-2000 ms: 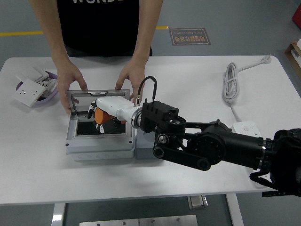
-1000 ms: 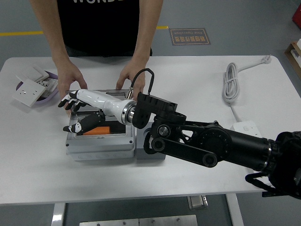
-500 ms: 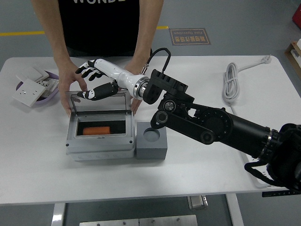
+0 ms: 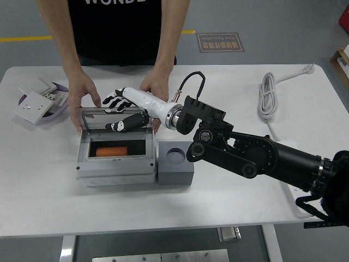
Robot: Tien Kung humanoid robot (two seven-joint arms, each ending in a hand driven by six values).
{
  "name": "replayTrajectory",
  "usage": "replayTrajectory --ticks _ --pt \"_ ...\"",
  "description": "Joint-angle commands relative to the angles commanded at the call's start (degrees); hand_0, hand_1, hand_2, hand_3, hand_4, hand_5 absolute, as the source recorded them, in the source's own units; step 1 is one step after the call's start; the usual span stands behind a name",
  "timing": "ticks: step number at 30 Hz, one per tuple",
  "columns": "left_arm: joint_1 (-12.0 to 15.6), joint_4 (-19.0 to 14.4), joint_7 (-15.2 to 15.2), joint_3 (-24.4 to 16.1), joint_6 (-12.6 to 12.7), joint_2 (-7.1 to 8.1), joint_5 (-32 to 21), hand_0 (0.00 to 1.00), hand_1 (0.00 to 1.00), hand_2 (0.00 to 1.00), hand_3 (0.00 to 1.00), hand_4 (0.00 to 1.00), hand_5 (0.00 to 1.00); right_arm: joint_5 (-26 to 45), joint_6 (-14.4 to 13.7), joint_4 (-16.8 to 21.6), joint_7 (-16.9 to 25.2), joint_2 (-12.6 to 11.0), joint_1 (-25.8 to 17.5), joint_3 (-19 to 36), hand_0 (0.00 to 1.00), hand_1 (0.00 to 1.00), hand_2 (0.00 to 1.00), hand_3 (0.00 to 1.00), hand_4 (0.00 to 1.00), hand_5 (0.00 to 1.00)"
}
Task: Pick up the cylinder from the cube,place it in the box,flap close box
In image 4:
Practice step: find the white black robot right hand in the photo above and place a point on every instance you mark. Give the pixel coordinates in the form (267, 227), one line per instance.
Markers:
(147, 102)

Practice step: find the person's left hand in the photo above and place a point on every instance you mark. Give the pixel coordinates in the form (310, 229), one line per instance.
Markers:
(156, 84)

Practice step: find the person's right hand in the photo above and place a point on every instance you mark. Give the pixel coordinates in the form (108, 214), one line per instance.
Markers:
(80, 87)

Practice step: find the orange cylinder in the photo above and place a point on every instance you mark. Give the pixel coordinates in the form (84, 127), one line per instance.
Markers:
(111, 151)

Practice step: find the grey box with clear lid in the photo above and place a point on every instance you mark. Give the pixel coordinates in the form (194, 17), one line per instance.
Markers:
(114, 170)

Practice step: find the person's right forearm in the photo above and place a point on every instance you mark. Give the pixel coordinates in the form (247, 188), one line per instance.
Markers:
(60, 35)

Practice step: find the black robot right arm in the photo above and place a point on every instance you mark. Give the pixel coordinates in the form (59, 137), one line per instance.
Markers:
(259, 155)

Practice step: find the person's left forearm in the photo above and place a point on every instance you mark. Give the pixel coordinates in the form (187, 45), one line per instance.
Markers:
(171, 35)

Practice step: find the grey cube with round recess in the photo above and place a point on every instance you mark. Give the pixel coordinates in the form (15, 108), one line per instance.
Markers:
(175, 174)

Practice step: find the grey table control box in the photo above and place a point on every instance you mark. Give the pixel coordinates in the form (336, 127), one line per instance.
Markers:
(229, 234)

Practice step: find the red box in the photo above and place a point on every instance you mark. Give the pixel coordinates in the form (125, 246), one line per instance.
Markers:
(344, 17)

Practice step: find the white socket module panel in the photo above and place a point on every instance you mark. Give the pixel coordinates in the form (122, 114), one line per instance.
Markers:
(58, 99)

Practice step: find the purple oval tray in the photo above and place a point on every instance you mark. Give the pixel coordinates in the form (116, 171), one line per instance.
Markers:
(58, 114)

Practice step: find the person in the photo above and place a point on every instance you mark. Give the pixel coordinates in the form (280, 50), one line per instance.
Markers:
(117, 32)

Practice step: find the white table leg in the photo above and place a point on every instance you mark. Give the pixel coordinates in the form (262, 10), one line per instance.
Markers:
(67, 248)
(272, 245)

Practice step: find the wooden crate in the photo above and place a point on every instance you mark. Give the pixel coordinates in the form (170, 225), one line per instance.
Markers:
(336, 68)

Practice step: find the white block in crate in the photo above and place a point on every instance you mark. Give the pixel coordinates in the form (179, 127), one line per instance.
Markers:
(345, 54)

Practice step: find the white wall switch plate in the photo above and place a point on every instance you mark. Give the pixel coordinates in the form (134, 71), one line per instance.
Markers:
(36, 86)

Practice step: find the white wall socket plate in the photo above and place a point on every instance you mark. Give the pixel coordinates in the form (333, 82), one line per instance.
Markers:
(34, 107)

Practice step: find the grey metal base plate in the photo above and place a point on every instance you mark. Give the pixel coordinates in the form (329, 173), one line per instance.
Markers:
(161, 256)

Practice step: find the black perforated rail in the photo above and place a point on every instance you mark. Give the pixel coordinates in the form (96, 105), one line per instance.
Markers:
(315, 225)

